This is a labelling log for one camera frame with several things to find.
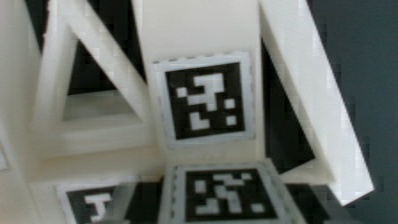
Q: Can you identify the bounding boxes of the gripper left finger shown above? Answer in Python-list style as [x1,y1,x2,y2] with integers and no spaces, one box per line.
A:
[121,182,162,224]

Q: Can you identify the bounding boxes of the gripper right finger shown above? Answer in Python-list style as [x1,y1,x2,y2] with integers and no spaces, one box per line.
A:
[288,184,355,224]

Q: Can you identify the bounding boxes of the white tagged cube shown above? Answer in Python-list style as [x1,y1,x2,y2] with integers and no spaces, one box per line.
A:
[158,160,307,224]

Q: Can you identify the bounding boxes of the white chair back frame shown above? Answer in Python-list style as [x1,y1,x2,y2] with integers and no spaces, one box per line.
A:
[0,0,265,224]

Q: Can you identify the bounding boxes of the white chair seat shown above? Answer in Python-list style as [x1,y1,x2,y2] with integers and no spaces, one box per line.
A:
[259,0,373,204]

